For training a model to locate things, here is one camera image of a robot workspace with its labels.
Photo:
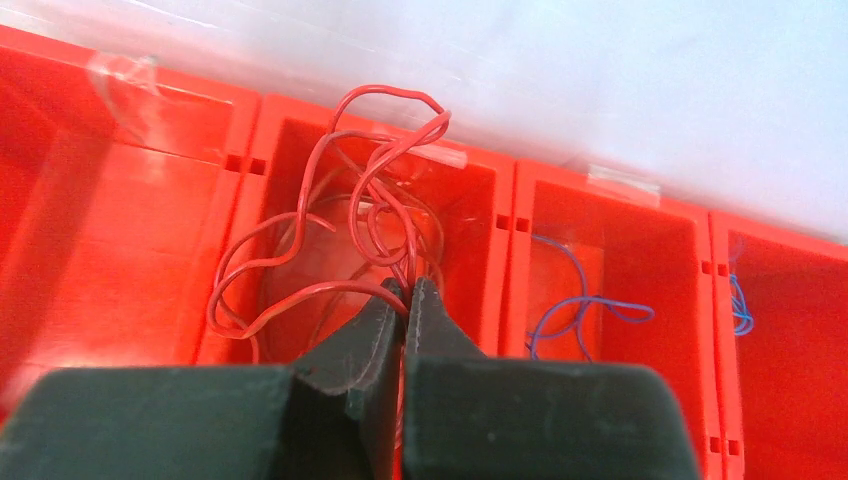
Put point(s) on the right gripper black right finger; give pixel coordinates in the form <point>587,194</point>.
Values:
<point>467,415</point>

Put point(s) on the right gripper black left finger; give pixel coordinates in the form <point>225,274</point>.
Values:
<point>328,415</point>

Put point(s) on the red bin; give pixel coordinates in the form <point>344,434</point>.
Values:
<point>613,274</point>
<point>118,184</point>
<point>780,330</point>
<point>459,197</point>

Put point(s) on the red bin far left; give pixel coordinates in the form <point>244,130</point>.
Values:
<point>118,184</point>

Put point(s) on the red bin far right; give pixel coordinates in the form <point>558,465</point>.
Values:
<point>780,330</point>

